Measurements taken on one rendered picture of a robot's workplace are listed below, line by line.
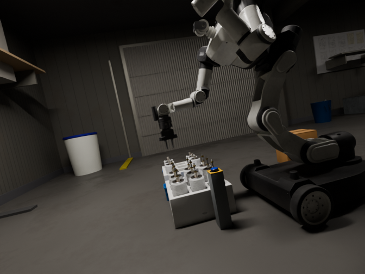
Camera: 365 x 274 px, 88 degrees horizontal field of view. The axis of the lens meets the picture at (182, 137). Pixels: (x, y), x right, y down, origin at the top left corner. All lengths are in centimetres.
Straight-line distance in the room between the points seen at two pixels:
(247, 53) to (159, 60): 393
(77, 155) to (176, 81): 259
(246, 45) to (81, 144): 339
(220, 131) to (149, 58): 237
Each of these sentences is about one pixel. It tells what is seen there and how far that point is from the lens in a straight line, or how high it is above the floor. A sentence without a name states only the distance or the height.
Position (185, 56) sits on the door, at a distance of 477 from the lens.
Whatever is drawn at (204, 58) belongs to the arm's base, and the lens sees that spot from 131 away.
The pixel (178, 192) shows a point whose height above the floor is 20.
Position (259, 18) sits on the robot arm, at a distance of 93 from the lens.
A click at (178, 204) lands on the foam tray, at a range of 117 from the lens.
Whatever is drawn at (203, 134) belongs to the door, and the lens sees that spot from 457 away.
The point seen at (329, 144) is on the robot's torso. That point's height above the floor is 32.
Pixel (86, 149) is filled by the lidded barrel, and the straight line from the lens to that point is 383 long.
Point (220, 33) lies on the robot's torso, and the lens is 110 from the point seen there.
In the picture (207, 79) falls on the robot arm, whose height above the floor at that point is 85.
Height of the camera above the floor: 61
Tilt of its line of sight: 5 degrees down
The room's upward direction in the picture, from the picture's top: 11 degrees counter-clockwise
